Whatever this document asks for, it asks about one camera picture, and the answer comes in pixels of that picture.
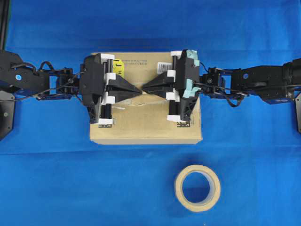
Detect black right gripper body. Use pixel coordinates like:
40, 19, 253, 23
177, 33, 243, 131
166, 49, 201, 122

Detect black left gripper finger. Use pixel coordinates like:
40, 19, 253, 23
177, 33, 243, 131
104, 73, 139, 91
103, 90, 141, 104

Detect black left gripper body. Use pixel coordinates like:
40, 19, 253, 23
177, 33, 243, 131
79, 53, 115, 124

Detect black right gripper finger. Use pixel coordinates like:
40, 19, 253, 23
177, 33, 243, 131
142, 88, 180, 100
142, 70, 176, 91

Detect brown cardboard box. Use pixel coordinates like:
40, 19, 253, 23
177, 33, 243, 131
89, 51, 203, 145

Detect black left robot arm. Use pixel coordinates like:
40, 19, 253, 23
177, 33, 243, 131
0, 51, 142, 139

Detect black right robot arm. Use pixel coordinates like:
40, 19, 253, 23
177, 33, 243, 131
142, 49, 301, 122

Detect beige masking tape roll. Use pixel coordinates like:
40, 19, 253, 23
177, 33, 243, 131
174, 164, 221, 212

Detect blue table cloth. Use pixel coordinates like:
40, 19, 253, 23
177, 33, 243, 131
0, 0, 301, 226

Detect black table frame rail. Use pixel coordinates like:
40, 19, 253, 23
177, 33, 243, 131
0, 0, 11, 50

